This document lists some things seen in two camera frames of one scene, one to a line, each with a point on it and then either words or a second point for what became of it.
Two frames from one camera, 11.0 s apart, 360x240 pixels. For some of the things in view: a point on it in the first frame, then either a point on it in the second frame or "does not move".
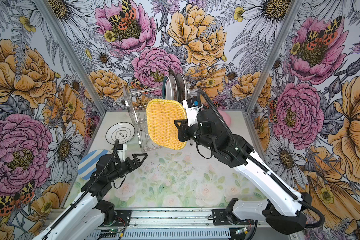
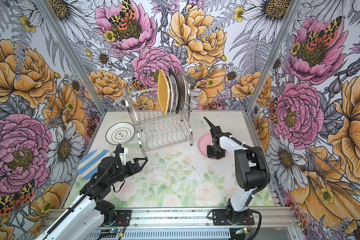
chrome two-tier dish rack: (137, 102) does not move
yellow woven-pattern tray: (161, 114) to (163, 92)
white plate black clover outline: (122, 131) does not move
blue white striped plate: (87, 164) does not move
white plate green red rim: (167, 88) does not move
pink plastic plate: (226, 117) to (205, 141)
